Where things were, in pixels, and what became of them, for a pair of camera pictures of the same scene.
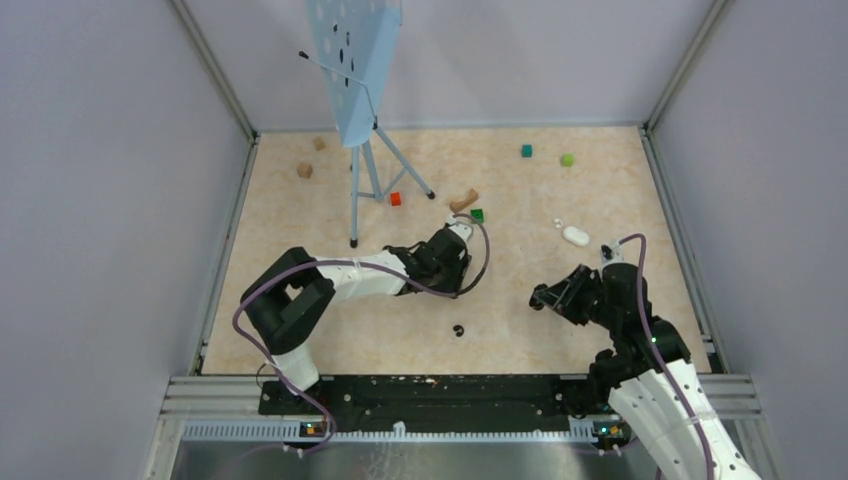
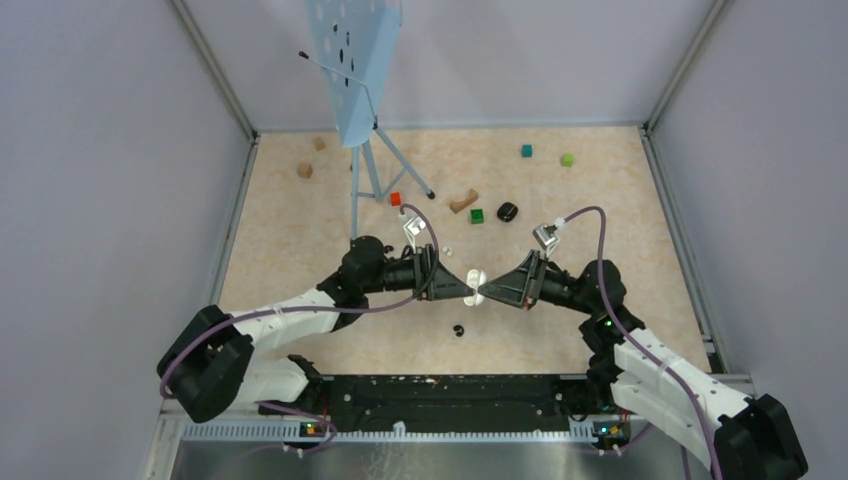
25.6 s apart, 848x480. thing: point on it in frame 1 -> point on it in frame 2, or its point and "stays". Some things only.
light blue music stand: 354,41 stays
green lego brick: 478,214 stays
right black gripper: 562,296 -> 521,286
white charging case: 576,236 -> 475,278
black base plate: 531,402 stays
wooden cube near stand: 305,170 stays
